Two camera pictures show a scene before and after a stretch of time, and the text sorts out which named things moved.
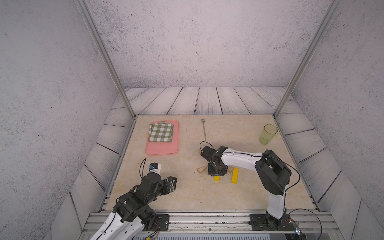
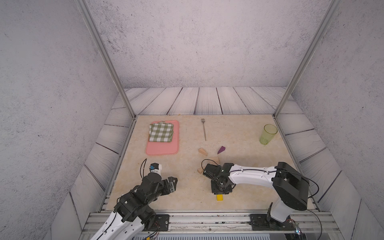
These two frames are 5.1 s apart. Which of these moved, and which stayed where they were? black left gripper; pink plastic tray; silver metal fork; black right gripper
Moved: black right gripper
Stayed: pink plastic tray; silver metal fork; black left gripper
